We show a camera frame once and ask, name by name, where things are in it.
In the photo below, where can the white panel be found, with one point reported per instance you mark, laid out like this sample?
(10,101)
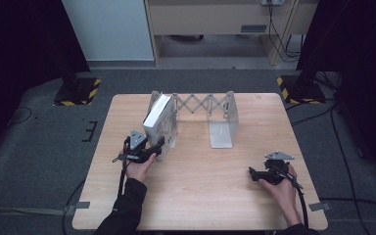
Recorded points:
(107,29)

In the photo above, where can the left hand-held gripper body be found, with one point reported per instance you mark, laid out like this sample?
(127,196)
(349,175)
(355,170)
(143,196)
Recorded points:
(137,147)

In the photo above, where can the person's left hand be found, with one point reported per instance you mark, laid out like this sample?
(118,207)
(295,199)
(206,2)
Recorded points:
(138,169)

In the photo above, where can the extendable metal bookend rack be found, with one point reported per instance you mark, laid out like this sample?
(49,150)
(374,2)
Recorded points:
(218,120)

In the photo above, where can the light wooden cabinet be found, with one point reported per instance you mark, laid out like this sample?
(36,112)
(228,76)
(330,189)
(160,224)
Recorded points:
(209,19)

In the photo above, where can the white hardcover book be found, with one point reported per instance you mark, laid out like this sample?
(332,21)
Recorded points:
(161,120)

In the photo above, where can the person's right hand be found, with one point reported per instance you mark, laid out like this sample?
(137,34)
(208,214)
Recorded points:
(282,196)

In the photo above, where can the black striped stand base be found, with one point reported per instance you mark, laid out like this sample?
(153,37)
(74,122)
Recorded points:
(302,91)
(78,93)

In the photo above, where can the black curtain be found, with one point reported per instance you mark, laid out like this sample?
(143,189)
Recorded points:
(16,65)
(362,65)

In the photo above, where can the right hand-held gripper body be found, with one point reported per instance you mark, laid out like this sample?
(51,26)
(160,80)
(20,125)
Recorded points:
(275,169)

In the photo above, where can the white power strip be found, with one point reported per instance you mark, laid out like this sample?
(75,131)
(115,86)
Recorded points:
(272,2)

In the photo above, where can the grey tape strip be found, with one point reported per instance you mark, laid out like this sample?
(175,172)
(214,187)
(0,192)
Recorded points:
(82,205)
(319,206)

